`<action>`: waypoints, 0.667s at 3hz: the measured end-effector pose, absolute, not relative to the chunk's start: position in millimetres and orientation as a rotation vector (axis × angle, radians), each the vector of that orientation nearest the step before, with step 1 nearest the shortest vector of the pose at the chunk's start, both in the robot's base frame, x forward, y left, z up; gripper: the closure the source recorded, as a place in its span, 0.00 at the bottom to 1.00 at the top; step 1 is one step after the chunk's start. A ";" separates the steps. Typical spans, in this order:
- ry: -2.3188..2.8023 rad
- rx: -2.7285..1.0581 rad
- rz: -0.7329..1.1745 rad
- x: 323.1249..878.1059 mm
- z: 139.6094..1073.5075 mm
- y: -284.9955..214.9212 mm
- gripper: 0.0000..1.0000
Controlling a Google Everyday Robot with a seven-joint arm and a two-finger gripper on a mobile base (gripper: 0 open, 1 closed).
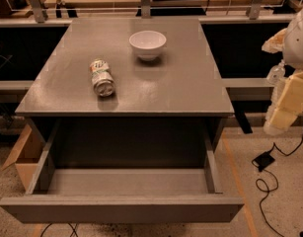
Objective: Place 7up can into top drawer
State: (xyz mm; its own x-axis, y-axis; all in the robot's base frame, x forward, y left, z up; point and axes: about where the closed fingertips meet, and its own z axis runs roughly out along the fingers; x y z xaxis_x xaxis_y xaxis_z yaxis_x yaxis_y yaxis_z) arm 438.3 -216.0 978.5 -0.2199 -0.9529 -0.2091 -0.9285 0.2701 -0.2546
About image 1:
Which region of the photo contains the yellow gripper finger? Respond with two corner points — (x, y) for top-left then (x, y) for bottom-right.
(264, 70), (303, 135)
(262, 29), (286, 53)

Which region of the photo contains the white green 7up can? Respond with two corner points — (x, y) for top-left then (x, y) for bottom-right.
(90, 59), (115, 97)

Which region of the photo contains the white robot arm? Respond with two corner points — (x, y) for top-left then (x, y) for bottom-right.
(262, 8), (303, 135)

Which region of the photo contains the grey cabinet with top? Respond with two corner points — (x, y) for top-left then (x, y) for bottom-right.
(14, 17), (235, 170)

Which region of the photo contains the open grey top drawer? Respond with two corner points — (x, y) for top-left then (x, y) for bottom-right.
(0, 118), (244, 224)

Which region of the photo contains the clear sanitizer pump bottle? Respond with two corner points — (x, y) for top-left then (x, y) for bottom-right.
(266, 60), (285, 85)

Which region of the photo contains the grey side shelf right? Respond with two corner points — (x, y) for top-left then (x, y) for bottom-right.
(222, 77), (303, 102)

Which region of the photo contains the grey side shelf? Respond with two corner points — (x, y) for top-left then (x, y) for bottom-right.
(222, 77), (303, 102)
(0, 80), (33, 103)

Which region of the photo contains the black power adapter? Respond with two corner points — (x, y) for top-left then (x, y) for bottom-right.
(252, 152), (275, 172)

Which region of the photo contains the white ceramic bowl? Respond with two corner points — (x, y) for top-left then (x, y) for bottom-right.
(129, 31), (167, 61)

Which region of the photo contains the brown cardboard box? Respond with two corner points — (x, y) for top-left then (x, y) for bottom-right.
(2, 124), (43, 190)

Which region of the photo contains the grey side shelf left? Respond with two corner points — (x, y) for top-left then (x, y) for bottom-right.
(0, 80), (33, 103)

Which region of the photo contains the black floor cable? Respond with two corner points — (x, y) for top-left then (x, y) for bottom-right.
(251, 117), (303, 237)

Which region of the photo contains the metal railing frame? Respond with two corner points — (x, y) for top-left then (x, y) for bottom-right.
(2, 0), (303, 24)

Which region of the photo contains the black cable under drawer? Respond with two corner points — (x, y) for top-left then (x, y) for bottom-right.
(39, 222), (80, 237)

